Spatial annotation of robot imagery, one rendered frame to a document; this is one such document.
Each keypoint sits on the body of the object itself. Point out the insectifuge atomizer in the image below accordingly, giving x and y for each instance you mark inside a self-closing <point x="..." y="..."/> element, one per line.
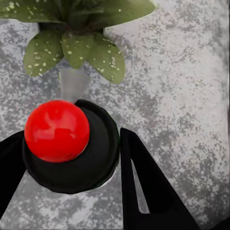
<point x="71" y="145"/>

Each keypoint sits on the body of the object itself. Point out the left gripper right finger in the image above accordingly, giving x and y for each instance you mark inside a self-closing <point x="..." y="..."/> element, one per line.
<point x="167" y="211"/>

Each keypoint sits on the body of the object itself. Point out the pot plant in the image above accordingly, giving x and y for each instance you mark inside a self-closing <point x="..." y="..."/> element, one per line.
<point x="75" y="26"/>

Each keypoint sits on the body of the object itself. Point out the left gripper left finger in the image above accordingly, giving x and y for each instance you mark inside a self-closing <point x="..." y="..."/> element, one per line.
<point x="12" y="168"/>

